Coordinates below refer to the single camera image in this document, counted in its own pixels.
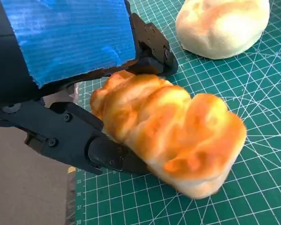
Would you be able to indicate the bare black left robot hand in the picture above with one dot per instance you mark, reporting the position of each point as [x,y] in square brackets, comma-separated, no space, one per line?
[72,35]

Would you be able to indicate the long toasted bread loaf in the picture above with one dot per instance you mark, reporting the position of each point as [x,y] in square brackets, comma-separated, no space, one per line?
[166,131]

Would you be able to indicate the round bread bun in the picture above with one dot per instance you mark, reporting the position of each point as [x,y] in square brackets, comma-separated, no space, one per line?
[220,28]

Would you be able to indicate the green cutting mat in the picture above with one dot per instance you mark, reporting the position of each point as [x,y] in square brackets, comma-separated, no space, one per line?
[248,187]

